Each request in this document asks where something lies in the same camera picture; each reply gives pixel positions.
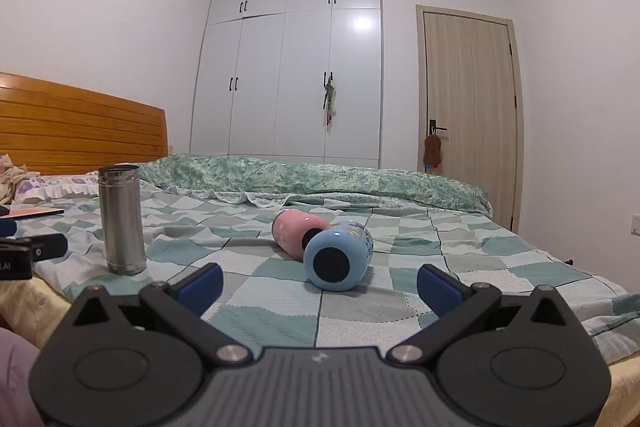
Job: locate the green floral quilt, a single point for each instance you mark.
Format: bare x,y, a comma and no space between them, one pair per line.
325,179

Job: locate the light blue cup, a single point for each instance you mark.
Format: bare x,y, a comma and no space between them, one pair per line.
357,247

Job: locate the pink cup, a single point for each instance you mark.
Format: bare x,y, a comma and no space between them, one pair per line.
292,232

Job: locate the yellow bed sheet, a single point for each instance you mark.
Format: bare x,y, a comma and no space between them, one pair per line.
22,302

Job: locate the pink flat book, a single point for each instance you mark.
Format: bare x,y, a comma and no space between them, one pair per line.
37,212

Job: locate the brown plush toy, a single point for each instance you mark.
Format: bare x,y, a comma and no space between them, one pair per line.
432,152

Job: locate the green checkered bed sheet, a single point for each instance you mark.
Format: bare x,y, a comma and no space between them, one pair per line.
500,257

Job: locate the hanging green ornament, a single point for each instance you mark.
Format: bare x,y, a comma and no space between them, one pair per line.
329,99

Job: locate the purple clothing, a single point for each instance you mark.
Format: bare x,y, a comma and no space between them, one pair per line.
17,377

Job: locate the wooden headboard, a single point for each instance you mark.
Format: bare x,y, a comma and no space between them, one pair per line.
80,127

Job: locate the light wooden door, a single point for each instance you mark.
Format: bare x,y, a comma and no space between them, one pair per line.
470,77

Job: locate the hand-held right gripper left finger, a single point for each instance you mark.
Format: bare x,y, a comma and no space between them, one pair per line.
202,289

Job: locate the white wardrobe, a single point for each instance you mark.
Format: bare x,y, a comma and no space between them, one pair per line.
260,82

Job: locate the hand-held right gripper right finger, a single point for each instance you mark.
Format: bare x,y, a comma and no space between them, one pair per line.
439,292

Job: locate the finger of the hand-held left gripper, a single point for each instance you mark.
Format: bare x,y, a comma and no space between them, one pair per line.
6,226
50,247

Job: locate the beige crumpled cloth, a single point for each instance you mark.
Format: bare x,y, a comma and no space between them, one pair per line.
12,177

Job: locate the purple floral pillow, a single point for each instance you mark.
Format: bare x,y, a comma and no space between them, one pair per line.
55,187

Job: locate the stainless steel cup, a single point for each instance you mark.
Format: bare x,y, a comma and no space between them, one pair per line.
122,222

